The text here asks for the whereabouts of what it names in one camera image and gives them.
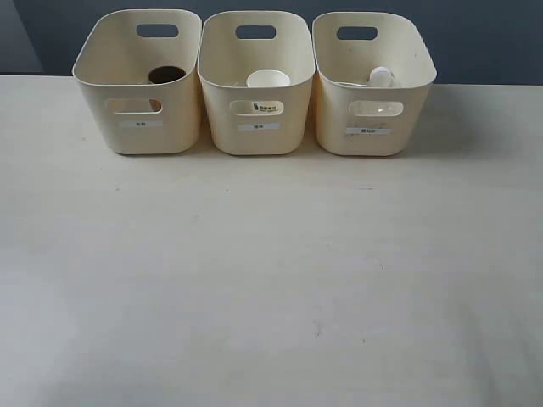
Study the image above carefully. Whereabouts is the left bin white label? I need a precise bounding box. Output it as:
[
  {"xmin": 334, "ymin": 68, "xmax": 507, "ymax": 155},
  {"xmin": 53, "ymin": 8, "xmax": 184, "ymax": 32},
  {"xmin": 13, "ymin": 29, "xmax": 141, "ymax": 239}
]
[{"xmin": 119, "ymin": 120, "xmax": 163, "ymax": 128}]

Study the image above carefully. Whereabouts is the right bin white label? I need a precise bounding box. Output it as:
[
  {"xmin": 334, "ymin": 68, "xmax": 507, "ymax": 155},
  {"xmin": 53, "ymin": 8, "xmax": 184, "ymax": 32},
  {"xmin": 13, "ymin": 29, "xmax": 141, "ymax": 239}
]
[{"xmin": 345, "ymin": 127, "xmax": 392, "ymax": 135}]

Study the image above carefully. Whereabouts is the left cream plastic bin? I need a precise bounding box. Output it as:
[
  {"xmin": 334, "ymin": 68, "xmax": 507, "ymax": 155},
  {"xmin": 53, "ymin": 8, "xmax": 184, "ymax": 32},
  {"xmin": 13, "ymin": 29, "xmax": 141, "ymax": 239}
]
[{"xmin": 72, "ymin": 9, "xmax": 202, "ymax": 155}]

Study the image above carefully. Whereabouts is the middle cream plastic bin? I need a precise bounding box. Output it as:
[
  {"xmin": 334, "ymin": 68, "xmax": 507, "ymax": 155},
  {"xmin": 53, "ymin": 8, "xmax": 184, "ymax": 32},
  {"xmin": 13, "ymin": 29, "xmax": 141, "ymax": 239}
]
[{"xmin": 198, "ymin": 10, "xmax": 316, "ymax": 155}]

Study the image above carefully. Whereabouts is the clear plastic bottle white cap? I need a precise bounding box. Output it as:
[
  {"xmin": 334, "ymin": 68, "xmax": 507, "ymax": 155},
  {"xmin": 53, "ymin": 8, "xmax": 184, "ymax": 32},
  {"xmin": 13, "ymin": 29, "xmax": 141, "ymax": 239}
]
[{"xmin": 339, "ymin": 65, "xmax": 404, "ymax": 116}]

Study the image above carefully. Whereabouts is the brown wooden cup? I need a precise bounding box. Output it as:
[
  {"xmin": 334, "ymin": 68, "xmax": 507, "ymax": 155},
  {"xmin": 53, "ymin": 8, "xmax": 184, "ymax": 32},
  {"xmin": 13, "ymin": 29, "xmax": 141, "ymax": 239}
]
[{"xmin": 147, "ymin": 65, "xmax": 187, "ymax": 112}]

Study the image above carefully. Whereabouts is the bin white label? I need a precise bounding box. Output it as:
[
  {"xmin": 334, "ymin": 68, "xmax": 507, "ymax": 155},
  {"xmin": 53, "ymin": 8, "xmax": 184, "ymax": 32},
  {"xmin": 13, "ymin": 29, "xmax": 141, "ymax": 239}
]
[
  {"xmin": 345, "ymin": 127, "xmax": 392, "ymax": 135},
  {"xmin": 237, "ymin": 123, "xmax": 280, "ymax": 131},
  {"xmin": 119, "ymin": 120, "xmax": 163, "ymax": 128}
]

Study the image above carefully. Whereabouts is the middle bin white label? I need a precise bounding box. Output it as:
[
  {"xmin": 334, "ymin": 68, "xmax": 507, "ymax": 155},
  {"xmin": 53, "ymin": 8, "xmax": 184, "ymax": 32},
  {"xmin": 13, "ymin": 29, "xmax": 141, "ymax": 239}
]
[{"xmin": 237, "ymin": 123, "xmax": 280, "ymax": 131}]

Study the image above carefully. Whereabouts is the right cream plastic bin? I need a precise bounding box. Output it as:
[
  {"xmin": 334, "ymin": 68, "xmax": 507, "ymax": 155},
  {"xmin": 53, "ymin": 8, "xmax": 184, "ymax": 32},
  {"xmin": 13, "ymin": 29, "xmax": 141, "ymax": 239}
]
[{"xmin": 312, "ymin": 12, "xmax": 437, "ymax": 157}]

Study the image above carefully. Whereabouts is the cream plastic bin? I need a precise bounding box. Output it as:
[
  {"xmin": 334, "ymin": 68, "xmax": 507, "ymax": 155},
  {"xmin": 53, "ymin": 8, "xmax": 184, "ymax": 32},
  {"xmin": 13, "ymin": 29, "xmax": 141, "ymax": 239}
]
[
  {"xmin": 72, "ymin": 9, "xmax": 202, "ymax": 155},
  {"xmin": 312, "ymin": 12, "xmax": 437, "ymax": 157},
  {"xmin": 198, "ymin": 10, "xmax": 316, "ymax": 155}
]

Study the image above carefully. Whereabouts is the white paper cup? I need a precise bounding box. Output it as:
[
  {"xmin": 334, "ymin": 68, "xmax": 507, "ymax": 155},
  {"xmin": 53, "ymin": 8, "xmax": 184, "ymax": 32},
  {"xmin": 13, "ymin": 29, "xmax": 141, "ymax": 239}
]
[{"xmin": 246, "ymin": 69, "xmax": 291, "ymax": 114}]

